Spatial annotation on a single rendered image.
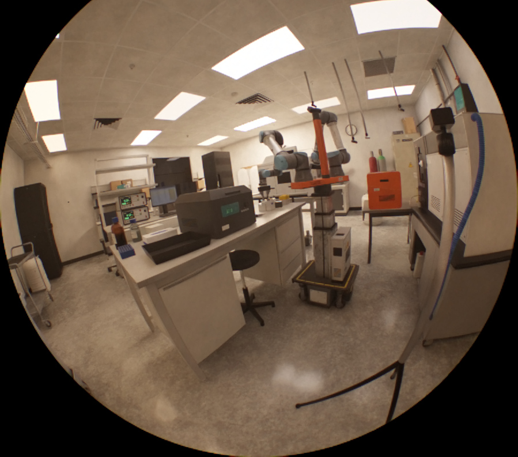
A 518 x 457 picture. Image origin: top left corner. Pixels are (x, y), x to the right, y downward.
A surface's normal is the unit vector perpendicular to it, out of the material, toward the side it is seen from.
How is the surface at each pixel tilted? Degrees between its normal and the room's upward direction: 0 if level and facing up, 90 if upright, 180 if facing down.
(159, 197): 86
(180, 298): 90
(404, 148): 90
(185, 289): 90
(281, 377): 0
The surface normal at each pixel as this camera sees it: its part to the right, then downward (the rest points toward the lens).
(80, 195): 0.81, -0.06
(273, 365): -0.15, -0.98
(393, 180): -0.57, 0.17
